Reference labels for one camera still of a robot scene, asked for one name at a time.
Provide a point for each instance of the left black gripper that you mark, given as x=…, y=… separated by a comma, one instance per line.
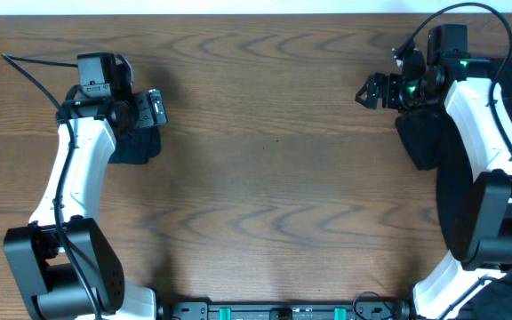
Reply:
x=156, y=108

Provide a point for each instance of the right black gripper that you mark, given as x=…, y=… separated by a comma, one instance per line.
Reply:
x=386, y=92

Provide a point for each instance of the dark teal t-shirt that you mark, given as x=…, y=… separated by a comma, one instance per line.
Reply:
x=137, y=147

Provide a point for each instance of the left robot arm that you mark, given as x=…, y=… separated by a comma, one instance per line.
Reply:
x=61, y=261

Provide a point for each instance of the dark clothes pile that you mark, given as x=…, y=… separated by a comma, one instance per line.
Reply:
x=460, y=155

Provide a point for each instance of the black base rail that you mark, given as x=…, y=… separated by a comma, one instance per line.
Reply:
x=367, y=309

